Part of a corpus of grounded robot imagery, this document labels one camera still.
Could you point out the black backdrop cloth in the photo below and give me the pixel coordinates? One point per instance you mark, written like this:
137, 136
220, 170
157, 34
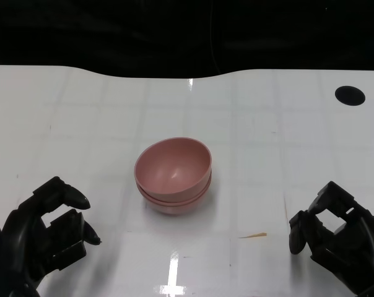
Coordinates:
112, 31

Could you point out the black round table grommet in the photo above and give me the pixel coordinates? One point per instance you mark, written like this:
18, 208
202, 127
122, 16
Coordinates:
350, 96

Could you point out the pink plastic bowl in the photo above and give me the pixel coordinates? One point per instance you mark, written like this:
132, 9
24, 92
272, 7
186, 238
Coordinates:
174, 210
174, 200
171, 164

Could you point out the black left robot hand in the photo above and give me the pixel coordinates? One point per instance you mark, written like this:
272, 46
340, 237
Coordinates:
23, 241

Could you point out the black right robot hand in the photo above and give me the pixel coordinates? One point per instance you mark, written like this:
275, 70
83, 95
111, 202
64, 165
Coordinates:
360, 247

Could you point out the orange sliver of tape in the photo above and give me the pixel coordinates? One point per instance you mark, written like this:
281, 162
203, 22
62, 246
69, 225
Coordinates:
258, 235

